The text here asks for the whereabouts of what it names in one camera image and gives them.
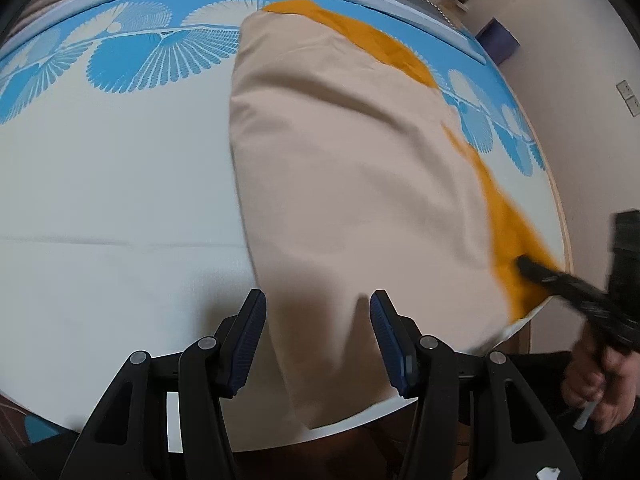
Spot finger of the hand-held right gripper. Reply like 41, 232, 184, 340
515, 255, 615, 313

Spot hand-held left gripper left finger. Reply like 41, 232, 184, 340
60, 288, 268, 480

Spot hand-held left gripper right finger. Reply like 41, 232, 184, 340
369, 288, 583, 480

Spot beige and orange hoodie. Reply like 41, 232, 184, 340
229, 0, 564, 431

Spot person's right hand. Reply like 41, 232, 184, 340
561, 334, 640, 435

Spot blue and white patterned bedsheet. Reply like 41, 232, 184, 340
0, 0, 569, 453

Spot blue cloth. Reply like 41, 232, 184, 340
24, 411, 62, 445

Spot purple box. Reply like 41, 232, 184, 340
475, 17, 521, 66

